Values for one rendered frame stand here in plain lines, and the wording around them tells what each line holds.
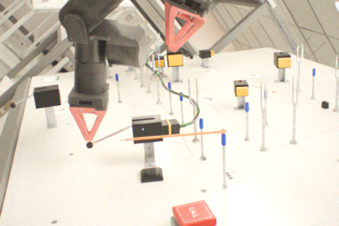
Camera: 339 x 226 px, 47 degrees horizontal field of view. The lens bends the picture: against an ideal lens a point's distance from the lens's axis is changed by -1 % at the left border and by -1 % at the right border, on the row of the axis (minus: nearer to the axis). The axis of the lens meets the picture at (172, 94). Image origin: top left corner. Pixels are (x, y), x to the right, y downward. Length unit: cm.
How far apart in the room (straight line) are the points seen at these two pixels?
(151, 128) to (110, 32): 20
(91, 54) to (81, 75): 4
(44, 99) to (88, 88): 32
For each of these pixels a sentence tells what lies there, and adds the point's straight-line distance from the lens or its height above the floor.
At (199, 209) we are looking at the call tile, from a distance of 58.
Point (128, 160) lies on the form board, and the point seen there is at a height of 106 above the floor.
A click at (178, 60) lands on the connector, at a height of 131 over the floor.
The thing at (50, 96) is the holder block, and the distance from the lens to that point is 101.
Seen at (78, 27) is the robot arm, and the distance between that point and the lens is 65.
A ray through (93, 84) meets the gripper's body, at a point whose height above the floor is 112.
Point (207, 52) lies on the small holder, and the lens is 148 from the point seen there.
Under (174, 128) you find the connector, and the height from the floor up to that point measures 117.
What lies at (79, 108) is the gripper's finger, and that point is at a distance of 72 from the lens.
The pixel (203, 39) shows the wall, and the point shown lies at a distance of 921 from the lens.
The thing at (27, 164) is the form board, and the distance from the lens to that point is 87.
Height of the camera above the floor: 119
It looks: 1 degrees up
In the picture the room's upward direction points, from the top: 48 degrees clockwise
